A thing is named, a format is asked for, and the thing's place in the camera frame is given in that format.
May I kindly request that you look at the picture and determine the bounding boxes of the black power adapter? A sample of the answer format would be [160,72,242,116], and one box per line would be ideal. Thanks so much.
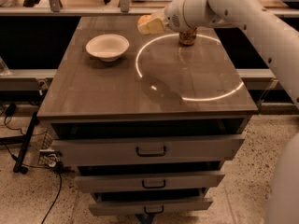
[5,103,17,117]

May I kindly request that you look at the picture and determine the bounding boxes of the grey drawer cabinet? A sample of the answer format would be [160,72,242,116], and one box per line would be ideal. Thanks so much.
[36,15,259,224]

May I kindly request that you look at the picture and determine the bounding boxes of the black floor cable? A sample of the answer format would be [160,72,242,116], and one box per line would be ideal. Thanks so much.
[0,140,64,224]

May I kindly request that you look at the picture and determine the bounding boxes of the middle grey drawer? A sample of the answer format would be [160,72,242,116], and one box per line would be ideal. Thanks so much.
[75,171,224,193]

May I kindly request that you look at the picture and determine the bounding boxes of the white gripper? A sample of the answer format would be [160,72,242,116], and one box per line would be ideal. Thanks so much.
[137,0,219,35]

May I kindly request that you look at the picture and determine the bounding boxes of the orange fruit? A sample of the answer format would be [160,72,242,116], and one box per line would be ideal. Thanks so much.
[137,15,152,27]

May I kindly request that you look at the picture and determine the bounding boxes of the grey drawer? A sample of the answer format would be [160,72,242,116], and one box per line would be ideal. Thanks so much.
[89,197,213,216]
[75,171,224,193]
[51,134,244,166]

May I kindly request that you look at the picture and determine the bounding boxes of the patterned drink can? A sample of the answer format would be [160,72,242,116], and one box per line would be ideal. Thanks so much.
[179,29,197,46]

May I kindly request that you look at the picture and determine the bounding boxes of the top grey drawer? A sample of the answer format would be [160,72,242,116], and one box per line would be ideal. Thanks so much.
[51,134,244,166]

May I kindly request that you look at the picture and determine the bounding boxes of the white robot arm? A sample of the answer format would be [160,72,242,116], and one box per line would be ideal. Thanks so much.
[137,0,299,224]

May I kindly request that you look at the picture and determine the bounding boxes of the white paper bowl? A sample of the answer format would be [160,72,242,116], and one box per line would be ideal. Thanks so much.
[86,35,129,62]

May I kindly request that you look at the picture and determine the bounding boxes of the bottom grey drawer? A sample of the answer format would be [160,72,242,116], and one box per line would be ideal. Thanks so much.
[89,197,213,216]

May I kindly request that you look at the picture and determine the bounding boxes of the wire mesh basket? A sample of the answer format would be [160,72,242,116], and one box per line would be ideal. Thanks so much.
[38,133,62,168]

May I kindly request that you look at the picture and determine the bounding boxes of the black metal stand leg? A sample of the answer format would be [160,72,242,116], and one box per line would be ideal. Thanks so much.
[13,112,38,174]

